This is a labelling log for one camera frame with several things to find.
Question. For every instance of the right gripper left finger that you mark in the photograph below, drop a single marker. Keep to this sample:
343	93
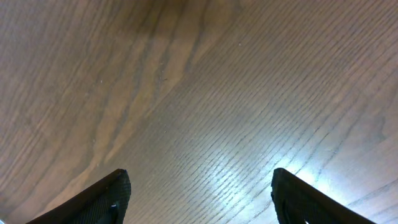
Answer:
104	202

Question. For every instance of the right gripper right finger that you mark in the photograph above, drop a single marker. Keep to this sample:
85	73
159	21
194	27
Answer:
297	202

